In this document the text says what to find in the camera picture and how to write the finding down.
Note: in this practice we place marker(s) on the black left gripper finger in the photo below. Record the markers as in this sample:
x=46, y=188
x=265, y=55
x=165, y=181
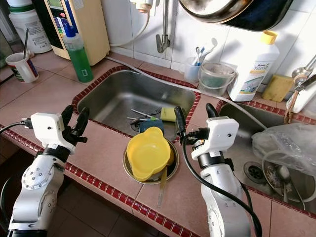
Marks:
x=67, y=116
x=81, y=121

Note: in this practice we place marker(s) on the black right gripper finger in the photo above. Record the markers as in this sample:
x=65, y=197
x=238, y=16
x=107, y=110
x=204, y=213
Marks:
x=180, y=121
x=211, y=111

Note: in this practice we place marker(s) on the blue rabbit mug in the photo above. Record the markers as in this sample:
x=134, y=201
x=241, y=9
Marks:
x=150, y=126

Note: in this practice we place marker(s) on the yellow plastic bowl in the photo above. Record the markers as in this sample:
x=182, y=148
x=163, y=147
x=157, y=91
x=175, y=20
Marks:
x=145, y=155

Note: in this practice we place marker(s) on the yellow white plastic utensil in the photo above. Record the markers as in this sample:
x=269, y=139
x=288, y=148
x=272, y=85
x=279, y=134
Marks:
x=162, y=190

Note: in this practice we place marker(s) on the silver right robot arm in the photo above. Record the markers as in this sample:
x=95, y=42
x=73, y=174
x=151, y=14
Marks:
x=219, y=197

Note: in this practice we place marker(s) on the green yellow sponge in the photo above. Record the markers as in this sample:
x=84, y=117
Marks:
x=169, y=114

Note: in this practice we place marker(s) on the clear plastic tub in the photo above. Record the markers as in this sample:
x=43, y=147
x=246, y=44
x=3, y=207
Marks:
x=216, y=79

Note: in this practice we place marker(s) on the round steel bowl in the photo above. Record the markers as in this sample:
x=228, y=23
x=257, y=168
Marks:
x=174, y=165

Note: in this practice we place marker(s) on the steel sink basin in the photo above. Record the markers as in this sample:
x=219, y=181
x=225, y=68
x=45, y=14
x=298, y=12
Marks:
x=242, y=143
x=108, y=94

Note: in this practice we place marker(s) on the clear plastic toothbrush cup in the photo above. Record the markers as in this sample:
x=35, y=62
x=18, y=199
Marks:
x=192, y=71

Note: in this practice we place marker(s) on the white detergent bottle yellow cap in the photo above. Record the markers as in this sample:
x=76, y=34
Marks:
x=252, y=74

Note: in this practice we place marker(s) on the green dish soap bottle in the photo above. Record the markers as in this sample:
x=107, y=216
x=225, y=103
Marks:
x=79, y=61

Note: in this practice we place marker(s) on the blue white toothbrush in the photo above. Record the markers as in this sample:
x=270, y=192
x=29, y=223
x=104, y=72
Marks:
x=199, y=57

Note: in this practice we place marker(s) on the white printed mug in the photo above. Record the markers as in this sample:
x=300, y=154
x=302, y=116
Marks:
x=22, y=69

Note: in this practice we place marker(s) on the mustard yellow sponge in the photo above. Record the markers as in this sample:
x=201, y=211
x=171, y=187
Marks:
x=278, y=88

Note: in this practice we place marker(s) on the clear plastic bag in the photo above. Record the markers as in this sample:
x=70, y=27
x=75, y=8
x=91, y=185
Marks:
x=281, y=140

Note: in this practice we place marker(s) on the round metal dish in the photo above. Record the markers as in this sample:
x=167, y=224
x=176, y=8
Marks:
x=269, y=180

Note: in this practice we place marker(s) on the metal spoon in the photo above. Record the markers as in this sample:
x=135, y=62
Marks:
x=25, y=42
x=283, y=173

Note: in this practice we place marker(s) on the beige water ionizer appliance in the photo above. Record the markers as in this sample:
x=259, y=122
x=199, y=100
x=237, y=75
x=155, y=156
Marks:
x=94, y=29

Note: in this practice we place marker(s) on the large white plastic jar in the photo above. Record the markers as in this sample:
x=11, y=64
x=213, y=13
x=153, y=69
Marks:
x=29, y=29

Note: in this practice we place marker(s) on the thin white tube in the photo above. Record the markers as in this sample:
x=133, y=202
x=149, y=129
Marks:
x=136, y=37

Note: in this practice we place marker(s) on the chrome gooseneck faucet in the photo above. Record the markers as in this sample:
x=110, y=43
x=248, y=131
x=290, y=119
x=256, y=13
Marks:
x=301, y=78

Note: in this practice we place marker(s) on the hanging steel wok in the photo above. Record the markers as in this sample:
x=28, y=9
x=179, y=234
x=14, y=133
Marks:
x=256, y=17

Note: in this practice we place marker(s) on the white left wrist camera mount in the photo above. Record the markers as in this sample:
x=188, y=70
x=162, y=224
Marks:
x=49, y=129

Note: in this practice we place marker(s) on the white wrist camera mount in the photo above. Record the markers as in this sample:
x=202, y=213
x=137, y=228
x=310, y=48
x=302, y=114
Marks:
x=49, y=129
x=219, y=132

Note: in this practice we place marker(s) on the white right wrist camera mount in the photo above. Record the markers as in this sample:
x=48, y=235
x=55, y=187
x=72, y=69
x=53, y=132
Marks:
x=219, y=132

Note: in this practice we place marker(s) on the grey wall tap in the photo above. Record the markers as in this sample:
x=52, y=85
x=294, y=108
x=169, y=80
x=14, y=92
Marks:
x=162, y=42

